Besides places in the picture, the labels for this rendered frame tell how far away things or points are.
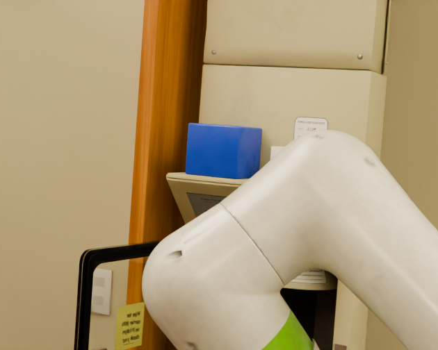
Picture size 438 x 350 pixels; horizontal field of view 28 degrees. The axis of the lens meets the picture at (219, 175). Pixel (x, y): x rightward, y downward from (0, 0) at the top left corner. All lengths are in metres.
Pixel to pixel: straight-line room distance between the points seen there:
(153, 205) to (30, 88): 0.85
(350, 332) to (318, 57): 0.48
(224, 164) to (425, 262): 0.71
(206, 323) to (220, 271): 0.05
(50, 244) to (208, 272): 1.50
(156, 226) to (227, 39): 0.37
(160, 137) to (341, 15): 0.39
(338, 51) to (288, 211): 0.70
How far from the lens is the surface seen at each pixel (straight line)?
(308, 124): 1.54
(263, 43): 1.58
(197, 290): 0.85
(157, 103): 1.58
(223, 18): 1.62
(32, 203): 2.36
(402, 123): 1.94
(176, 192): 1.54
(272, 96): 1.56
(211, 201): 1.52
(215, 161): 1.49
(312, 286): 1.59
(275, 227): 0.86
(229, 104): 1.60
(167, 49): 1.61
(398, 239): 0.83
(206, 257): 0.86
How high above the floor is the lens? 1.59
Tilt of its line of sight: 3 degrees down
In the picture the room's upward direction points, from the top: 4 degrees clockwise
